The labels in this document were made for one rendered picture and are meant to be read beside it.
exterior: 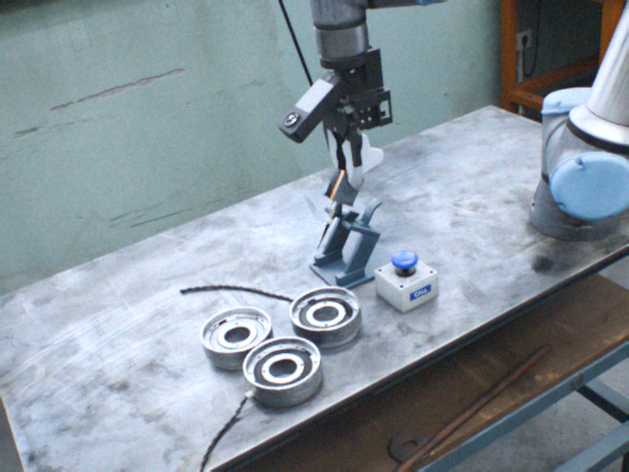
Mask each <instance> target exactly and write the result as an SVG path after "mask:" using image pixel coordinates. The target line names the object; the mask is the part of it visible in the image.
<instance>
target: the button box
mask: <svg viewBox="0 0 629 472"><path fill-rule="evenodd" d="M374 275H375V285H376V293H377V294H378V295H379V296H381V298H382V299H383V300H384V301H386V302H388V303H389V304H391V305H392V306H393V307H394V308H396V309H397V310H398V311H400V312H401V314H402V315H404V314H406V312H408V311H410V310H412V309H414V308H416V307H419V306H420V305H422V304H424V303H426V302H429V301H431V300H434V299H436V297H438V296H439V283H438V272H436V271H435V270H433V269H432V268H431V267H429V266H428V265H426V264H425V263H423V262H422V261H421V260H418V263H417V264H416V265H414V266H413V267H410V269H409V271H408V272H403V271H401V269H397V267H395V266H394V265H393V264H392V262H390V263H389V264H386V265H384V266H382V267H380V269H377V270H375V271H374Z"/></svg>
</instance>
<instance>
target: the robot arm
mask: <svg viewBox="0 0 629 472"><path fill-rule="evenodd" d="M447 1H448V0H310V4H311V11H312V17H313V25H314V32H315V39H316V47H317V52H318V53H319V59H320V65H321V66H322V67H323V68H326V69H333V73H332V71H330V70H325V73H324V74H323V75H322V76H321V77H320V78H319V79H318V81H317V82H316V83H314V84H313V85H312V86H311V87H310V90H309V91H308V92H307V93H306V94H305V95H304V96H303V98H302V99H301V100H299V101H298V102H297V103H296V105H295V107H294V108H293V109H292V110H291V111H290V112H289V113H288V115H287V116H285V117H284V118H283V119H282V121H281V122H280V124H279V125H278V127H279V129H280V130H281V131H282V132H283V133H284V134H285V137H287V138H289V139H291V140H293V141H294V142H296V143H303V142H304V141H305V140H306V139H307V138H308V135H309V134H310V133H311V132H312V131H313V130H314V129H316V127H317V126H318V125H319V124H320V123H321V122H322V124H323V130H324V134H325V139H326V143H327V146H328V149H329V152H330V154H331V157H332V160H333V163H334V167H335V169H339V170H345V171H347V172H348V182H349V183H350V184H351V186H352V187H353V188H354V189H355V190H356V191H357V190H360V188H361V184H362V176H363V174H364V173H365V172H367V171H368V170H370V169H373V168H374V167H376V165H377V164H378V163H380V162H381V161H382V159H383V152H382V150H381V149H379V148H373V147H370V145H369V142H368V138H367V137H366V135H365V134H363V133H361V131H362V130H365V129H367V130H369V129H372V128H376V127H379V126H380V127H381V126H383V125H389V124H392V123H393V115H392V105H391V92H390V90H388V89H386V88H384V82H383V71H382V60H381V49H380V48H378V47H376V48H373V47H372V46H371V45H370V44H369V34H368V25H367V16H366V9H379V8H389V7H412V6H422V7H427V6H429V5H432V4H439V3H445V2H447ZM385 100H387V101H388V114H389V116H386V112H385V110H382V109H380V106H381V105H382V101H385ZM542 114H543V128H542V157H541V179H540V181H539V184H538V186H537V188H536V190H535V193H534V198H533V200H532V202H531V206H529V220H531V222H532V225H533V226H534V227H535V228H536V229H537V230H538V231H540V232H542V233H544V234H546V235H548V236H551V237H554V238H558V240H563V241H572V242H585V241H592V240H597V239H601V237H605V236H607V235H608V234H610V233H612V232H613V231H615V230H616V229H617V228H618V226H619V224H620V220H621V212H623V211H625V210H626V209H628V208H629V0H628V3H627V5H626V7H625V10H624V12H623V14H622V18H621V21H620V22H619V23H618V25H617V28H616V30H615V34H614V36H613V38H612V40H611V42H610V44H609V47H608V49H607V54H606V56H605V59H604V61H603V63H602V65H601V67H600V71H599V73H598V75H597V78H596V80H595V82H594V83H593V85H592V88H589V87H582V88H569V89H563V90H559V91H555V93H553V92H552V94H550V95H548V96H547V97H546V98H545V100H544V106H543V111H542ZM383 116H386V117H383ZM381 117H383V118H381Z"/></svg>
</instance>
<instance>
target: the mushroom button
mask: <svg viewBox="0 0 629 472"><path fill-rule="evenodd" d="M391 262H392V264H393V265H394V266H395V267H397V269H401V271H403V272H408V271H409V269H410V267H413V266H414V265H416V264H417V263H418V256H416V253H415V252H413V251H411V250H400V251H397V252H395V253H394V255H393V257H392V259H391Z"/></svg>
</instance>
